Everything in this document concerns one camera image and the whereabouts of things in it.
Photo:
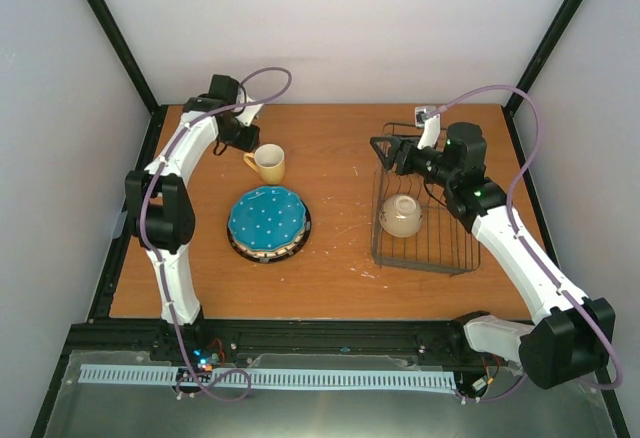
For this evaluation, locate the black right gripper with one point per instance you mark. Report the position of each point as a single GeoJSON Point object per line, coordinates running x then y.
{"type": "Point", "coordinates": [405, 149]}

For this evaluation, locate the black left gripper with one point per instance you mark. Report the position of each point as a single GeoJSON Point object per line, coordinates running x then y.
{"type": "Point", "coordinates": [248, 144]}

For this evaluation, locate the yellow ceramic mug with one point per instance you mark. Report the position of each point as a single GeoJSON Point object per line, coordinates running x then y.
{"type": "Point", "coordinates": [268, 161]}

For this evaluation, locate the cream ceramic bowl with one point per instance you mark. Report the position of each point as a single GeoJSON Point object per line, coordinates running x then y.
{"type": "Point", "coordinates": [401, 216]}

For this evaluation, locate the teal polka dot plate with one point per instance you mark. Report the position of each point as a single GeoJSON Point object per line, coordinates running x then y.
{"type": "Point", "coordinates": [267, 218]}

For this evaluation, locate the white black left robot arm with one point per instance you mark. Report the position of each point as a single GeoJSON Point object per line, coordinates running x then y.
{"type": "Point", "coordinates": [159, 210]}

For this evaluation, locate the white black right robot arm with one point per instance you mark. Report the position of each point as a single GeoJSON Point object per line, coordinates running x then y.
{"type": "Point", "coordinates": [570, 334]}

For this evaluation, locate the black striped plate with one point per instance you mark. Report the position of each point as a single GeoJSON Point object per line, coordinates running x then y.
{"type": "Point", "coordinates": [278, 255]}

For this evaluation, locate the metal floor plate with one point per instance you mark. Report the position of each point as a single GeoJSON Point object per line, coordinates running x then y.
{"type": "Point", "coordinates": [511, 409]}

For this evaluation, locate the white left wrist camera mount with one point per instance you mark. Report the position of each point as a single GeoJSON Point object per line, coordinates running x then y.
{"type": "Point", "coordinates": [247, 110]}

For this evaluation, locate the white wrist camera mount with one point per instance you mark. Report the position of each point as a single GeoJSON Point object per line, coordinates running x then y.
{"type": "Point", "coordinates": [428, 120]}
{"type": "Point", "coordinates": [247, 110]}

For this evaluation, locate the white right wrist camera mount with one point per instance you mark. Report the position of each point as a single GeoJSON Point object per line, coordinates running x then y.
{"type": "Point", "coordinates": [428, 120]}

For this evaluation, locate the dark wire dish rack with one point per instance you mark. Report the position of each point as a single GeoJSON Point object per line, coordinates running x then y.
{"type": "Point", "coordinates": [442, 245]}

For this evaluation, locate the black aluminium frame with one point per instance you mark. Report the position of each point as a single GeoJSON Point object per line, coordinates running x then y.
{"type": "Point", "coordinates": [102, 332]}

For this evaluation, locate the white slotted cable duct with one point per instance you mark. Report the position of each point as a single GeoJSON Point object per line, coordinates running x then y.
{"type": "Point", "coordinates": [274, 379]}

